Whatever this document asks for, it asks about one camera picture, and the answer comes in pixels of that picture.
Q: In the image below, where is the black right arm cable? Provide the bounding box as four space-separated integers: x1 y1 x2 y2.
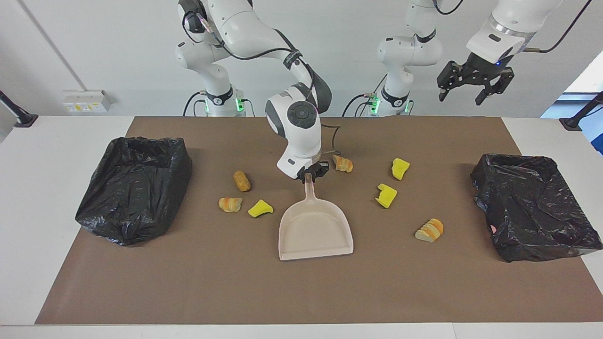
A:
181 12 330 113

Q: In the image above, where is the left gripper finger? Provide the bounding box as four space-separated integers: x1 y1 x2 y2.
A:
475 67 515 106
437 61 464 102

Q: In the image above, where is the white wall outlet box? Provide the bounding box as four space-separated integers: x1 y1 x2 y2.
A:
62 89 114 113

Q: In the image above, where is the yellow sponge with green backing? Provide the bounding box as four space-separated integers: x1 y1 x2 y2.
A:
391 158 411 181

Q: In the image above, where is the orange striped bread piece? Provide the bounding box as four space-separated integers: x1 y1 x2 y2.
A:
415 218 445 243
218 196 244 213
333 154 354 174

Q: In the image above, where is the black base power cable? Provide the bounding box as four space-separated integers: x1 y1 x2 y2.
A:
342 73 391 117
183 91 209 117

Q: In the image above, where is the white wall cable conduit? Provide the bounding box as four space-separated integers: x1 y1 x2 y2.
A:
16 0 80 91

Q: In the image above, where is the notched yellow sponge piece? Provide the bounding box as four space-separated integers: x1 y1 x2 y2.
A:
375 183 398 209

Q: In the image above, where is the black bag bin pink spot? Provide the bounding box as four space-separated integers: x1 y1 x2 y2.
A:
470 153 603 263

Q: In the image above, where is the brown table mat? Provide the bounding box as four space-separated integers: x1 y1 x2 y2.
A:
34 116 603 325

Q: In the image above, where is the beige plastic dustpan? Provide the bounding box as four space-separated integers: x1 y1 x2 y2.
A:
278 173 355 261

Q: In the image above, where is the black bag lined bin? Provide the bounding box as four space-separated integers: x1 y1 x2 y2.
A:
75 137 193 247

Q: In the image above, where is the small yellow sponge wedge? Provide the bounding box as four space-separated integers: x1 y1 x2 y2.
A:
248 199 274 218

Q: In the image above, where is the black clamp stand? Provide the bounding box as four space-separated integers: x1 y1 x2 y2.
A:
559 91 603 131
0 89 39 128

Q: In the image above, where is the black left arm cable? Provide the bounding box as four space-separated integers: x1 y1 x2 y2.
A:
432 0 593 54

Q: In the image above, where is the brown oval bread roll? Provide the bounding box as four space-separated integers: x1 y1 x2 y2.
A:
233 170 252 193

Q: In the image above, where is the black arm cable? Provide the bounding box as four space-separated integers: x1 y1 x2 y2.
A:
432 0 593 54
181 12 330 113

